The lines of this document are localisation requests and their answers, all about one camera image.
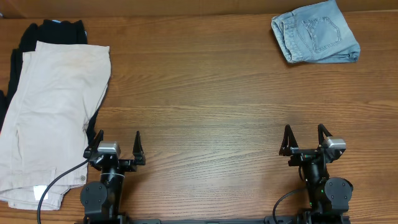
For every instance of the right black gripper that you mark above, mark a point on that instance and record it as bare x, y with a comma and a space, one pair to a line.
288, 149

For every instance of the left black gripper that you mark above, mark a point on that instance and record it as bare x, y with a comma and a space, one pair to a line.
125, 163

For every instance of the beige khaki shorts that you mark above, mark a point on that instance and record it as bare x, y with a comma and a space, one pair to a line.
40, 178

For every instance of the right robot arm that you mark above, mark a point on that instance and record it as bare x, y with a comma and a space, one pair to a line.
328, 196

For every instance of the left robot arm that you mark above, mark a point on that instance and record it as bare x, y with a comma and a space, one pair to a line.
101, 199

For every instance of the folded light blue jeans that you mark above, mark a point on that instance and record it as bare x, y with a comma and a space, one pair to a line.
317, 33

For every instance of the black garment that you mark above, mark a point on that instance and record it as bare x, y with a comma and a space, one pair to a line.
53, 32

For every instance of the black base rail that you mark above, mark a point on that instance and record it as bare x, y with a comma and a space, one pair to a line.
265, 220

